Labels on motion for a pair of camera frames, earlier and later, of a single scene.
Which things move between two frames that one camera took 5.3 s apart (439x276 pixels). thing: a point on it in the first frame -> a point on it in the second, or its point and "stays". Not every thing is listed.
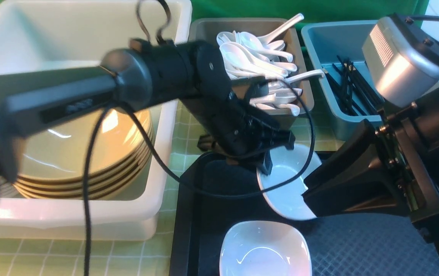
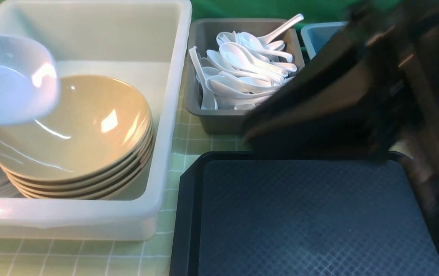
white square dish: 287,199 -> 18,81
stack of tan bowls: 54,156 stays
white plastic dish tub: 20,36 stays
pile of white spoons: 247,55 stays
